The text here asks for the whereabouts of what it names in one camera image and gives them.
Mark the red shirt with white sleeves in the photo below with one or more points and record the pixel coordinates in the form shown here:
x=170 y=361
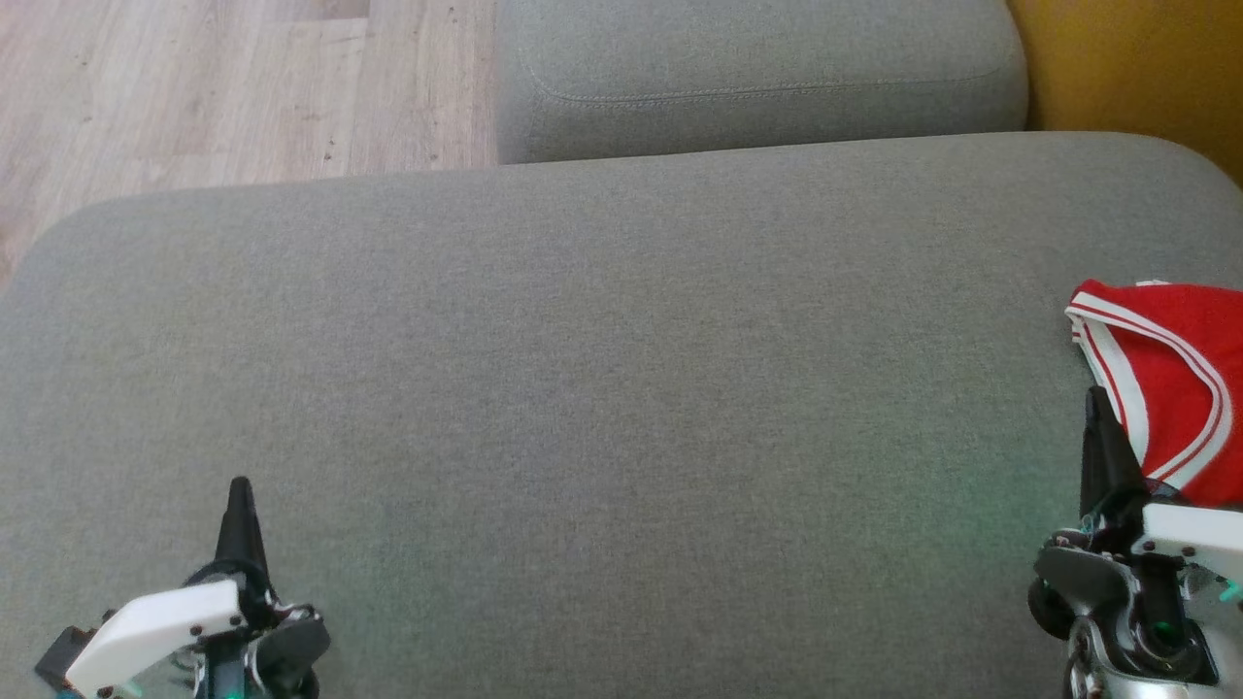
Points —
x=1180 y=369

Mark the grey sofa seat cushion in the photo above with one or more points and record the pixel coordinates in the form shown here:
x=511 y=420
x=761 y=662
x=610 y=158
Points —
x=583 y=408

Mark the grey sofa back cushion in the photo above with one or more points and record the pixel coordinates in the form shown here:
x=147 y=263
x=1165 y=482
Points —
x=757 y=78

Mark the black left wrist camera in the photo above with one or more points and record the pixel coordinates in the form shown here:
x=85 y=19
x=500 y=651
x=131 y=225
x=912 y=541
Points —
x=66 y=660

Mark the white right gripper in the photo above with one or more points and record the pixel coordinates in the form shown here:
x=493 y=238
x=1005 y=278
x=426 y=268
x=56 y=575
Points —
x=1190 y=539

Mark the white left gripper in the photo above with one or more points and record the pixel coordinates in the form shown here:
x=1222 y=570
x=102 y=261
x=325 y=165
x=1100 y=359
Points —
x=155 y=631

